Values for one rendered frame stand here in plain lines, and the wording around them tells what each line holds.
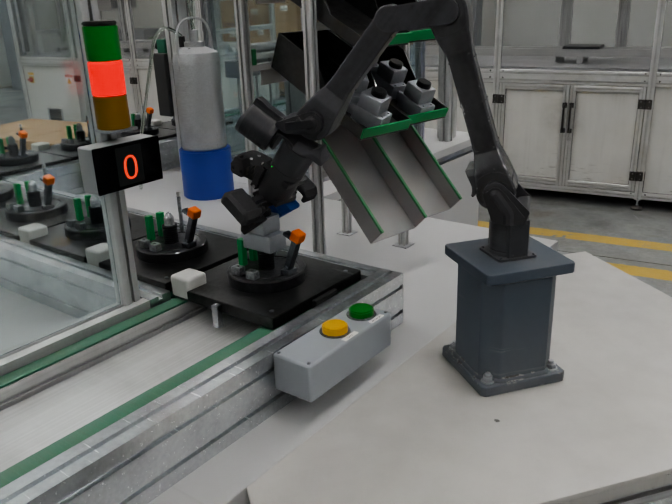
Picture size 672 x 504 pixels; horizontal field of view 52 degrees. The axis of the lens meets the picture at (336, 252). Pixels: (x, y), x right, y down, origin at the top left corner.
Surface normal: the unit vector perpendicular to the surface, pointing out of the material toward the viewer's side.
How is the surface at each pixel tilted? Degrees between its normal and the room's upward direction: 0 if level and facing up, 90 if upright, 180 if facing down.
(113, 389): 0
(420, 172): 45
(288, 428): 0
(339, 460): 0
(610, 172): 90
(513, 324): 90
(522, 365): 90
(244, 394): 90
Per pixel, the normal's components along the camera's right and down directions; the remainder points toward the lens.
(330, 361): 0.80, 0.19
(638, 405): -0.04, -0.93
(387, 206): 0.46, -0.49
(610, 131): -0.47, 0.33
